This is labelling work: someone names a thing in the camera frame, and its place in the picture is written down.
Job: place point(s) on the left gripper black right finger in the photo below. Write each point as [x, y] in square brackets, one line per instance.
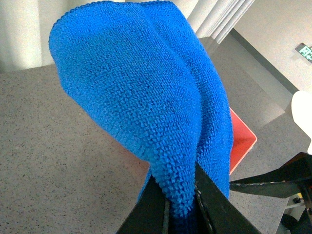
[215, 213]

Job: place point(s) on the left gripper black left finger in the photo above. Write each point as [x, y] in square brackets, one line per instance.
[151, 213]

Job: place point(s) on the white rounded object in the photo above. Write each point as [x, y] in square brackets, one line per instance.
[301, 106]

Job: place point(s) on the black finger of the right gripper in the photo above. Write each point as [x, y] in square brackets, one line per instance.
[295, 176]

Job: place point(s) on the pink plastic tray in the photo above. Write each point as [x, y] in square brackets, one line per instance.
[244, 140]

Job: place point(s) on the green exit sign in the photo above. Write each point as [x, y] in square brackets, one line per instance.
[304, 51]

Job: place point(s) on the white pleated curtain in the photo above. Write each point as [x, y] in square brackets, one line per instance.
[35, 33]

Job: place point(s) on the blue microfiber cloth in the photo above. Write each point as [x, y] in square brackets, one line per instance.
[172, 112]

